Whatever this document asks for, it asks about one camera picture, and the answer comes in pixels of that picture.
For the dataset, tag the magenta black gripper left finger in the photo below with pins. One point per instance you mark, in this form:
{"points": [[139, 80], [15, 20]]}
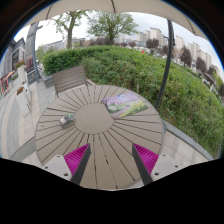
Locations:
{"points": [[70, 167]]}

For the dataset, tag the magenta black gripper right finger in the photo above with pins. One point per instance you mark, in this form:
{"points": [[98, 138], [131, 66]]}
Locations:
{"points": [[152, 166]]}

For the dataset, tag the green patterned computer mouse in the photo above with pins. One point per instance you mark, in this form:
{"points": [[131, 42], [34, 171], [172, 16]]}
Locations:
{"points": [[66, 120]]}

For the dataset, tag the floral landscape mouse pad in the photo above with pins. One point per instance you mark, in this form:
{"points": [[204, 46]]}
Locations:
{"points": [[123, 105]]}

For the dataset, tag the round slatted wooden table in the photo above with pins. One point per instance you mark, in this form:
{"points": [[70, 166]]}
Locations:
{"points": [[111, 164]]}

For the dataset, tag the trimmed green hedge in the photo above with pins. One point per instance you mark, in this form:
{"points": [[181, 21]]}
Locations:
{"points": [[187, 103]]}

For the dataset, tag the brown slatted patio chair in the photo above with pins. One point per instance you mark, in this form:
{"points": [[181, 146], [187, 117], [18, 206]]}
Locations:
{"points": [[69, 78]]}

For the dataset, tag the white planter with flowers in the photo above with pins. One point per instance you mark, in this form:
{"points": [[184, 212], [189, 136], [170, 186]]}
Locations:
{"points": [[23, 101]]}

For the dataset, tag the curved black umbrella pole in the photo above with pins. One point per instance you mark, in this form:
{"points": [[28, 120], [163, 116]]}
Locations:
{"points": [[171, 44]]}

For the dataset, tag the beige patio umbrella canopy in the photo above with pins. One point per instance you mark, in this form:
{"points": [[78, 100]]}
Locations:
{"points": [[156, 7]]}

